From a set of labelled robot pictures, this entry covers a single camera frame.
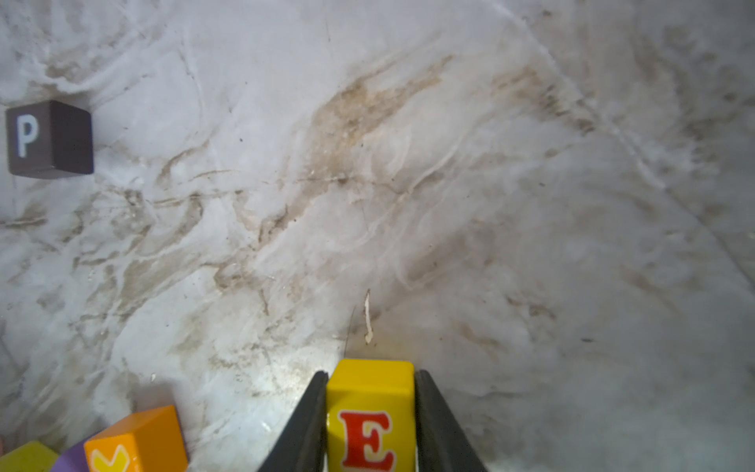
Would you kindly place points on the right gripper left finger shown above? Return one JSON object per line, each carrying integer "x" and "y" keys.
{"x": 301, "y": 447}

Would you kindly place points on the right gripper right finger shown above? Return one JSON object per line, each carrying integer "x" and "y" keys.
{"x": 441, "y": 442}

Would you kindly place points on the yellow E block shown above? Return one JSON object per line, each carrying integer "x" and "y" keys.
{"x": 370, "y": 416}

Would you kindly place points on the dark P block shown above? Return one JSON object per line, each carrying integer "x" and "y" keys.
{"x": 49, "y": 140}

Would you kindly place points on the orange X block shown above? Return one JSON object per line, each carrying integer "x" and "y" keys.
{"x": 143, "y": 442}

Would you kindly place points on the purple block upper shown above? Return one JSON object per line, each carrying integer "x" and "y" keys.
{"x": 73, "y": 460}

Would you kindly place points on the yellow-green X block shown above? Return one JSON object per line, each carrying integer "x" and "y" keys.
{"x": 31, "y": 457}

